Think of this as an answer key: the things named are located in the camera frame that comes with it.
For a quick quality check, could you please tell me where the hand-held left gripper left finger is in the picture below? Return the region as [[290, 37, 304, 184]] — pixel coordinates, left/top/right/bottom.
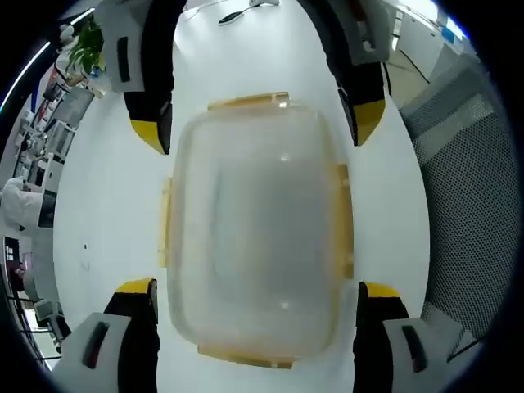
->
[[52, 277, 160, 393]]

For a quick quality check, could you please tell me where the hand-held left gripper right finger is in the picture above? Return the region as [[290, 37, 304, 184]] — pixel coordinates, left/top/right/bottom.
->
[[354, 281, 451, 393]]

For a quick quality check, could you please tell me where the clear container with yellow buckles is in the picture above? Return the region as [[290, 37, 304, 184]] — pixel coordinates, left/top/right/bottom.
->
[[157, 92, 355, 370]]

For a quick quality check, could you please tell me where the green potted plant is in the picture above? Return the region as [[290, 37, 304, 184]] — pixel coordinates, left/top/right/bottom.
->
[[66, 19, 106, 87]]

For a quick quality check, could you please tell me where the black and white small device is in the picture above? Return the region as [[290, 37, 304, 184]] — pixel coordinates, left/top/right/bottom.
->
[[218, 9, 252, 25]]

